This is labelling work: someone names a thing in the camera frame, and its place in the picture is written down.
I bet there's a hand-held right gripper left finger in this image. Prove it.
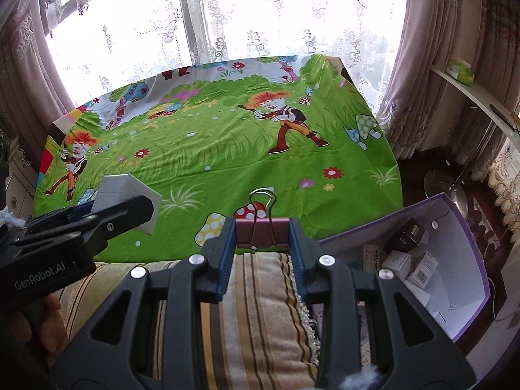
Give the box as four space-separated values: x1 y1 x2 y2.
51 217 238 390

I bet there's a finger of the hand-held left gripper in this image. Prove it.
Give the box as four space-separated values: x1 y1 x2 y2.
25 204 100 231
75 194 156 257

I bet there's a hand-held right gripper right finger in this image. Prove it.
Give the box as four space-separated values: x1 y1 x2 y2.
288 217 476 390

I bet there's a silver box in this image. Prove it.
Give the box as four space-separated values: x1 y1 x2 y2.
91 173 164 237

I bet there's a pink binder clip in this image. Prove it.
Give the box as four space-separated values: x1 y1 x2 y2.
236 188 291 251

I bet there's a white box with grey print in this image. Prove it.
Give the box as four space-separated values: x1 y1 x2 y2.
363 244 386 274

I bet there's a black box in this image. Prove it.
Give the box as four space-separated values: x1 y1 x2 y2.
385 218 426 253

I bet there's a white barcode box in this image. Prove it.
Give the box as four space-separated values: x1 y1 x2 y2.
405 253 439 289

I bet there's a purple cardboard storage box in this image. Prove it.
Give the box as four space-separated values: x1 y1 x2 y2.
318 193 488 344

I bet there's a person's left hand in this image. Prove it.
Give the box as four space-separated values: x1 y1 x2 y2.
8 293 71 368

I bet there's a striped plush blanket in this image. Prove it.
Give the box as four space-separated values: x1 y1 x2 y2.
57 252 321 390

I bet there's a cream carved nightstand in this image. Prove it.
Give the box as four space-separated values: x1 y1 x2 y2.
0 128 38 217

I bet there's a green cartoon printed bedsheet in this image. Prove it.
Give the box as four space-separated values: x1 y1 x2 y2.
32 53 404 263

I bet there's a plain mauve curtain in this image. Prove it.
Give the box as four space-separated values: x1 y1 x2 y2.
0 0 84 167

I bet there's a sheer floral lace curtain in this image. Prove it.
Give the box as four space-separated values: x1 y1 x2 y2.
41 0 409 106

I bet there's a cream embroidered lace curtain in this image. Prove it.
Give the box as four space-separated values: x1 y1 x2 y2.
485 140 520 232

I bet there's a white round side table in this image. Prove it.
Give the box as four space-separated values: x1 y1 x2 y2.
423 64 520 217

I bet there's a green tissue pack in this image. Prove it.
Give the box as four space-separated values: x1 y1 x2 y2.
446 59 475 87

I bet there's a mauve patterned curtain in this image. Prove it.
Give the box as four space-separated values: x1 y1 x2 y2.
371 0 520 181

